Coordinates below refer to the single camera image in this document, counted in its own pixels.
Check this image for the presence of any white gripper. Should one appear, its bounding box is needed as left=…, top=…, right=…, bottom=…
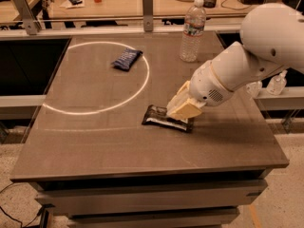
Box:
left=166, top=60, right=234, bottom=120

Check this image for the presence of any black chocolate rxbar packet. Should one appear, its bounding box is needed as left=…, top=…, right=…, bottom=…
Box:
left=142, top=104, right=194, bottom=132

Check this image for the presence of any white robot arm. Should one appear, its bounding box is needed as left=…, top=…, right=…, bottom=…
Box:
left=167, top=3, right=304, bottom=120

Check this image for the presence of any blue blueberry rxbar packet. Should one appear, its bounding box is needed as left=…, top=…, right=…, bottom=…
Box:
left=112, top=47, right=143, bottom=71

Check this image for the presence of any small clear sanitizer bottle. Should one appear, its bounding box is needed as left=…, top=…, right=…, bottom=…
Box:
left=246, top=81, right=262, bottom=98

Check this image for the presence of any clear plastic water bottle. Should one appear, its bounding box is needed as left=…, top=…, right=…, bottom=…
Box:
left=180, top=0, right=206, bottom=62

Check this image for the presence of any grey table drawer base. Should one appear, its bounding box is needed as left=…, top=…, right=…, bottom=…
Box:
left=29, top=169, right=274, bottom=228

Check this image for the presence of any black mesh pen cup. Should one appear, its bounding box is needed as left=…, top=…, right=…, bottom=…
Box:
left=203, top=0, right=217, bottom=9

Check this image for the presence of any grey metal bracket middle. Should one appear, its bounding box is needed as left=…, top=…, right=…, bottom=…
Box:
left=142, top=0, right=153, bottom=32

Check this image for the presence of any black desk cable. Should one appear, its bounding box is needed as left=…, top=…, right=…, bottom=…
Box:
left=219, top=0, right=255, bottom=11

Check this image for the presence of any grey metal bracket left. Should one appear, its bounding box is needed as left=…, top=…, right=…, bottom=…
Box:
left=12, top=0, right=41, bottom=35

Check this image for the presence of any black floor cable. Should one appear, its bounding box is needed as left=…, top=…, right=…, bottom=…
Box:
left=0, top=182, right=46, bottom=228

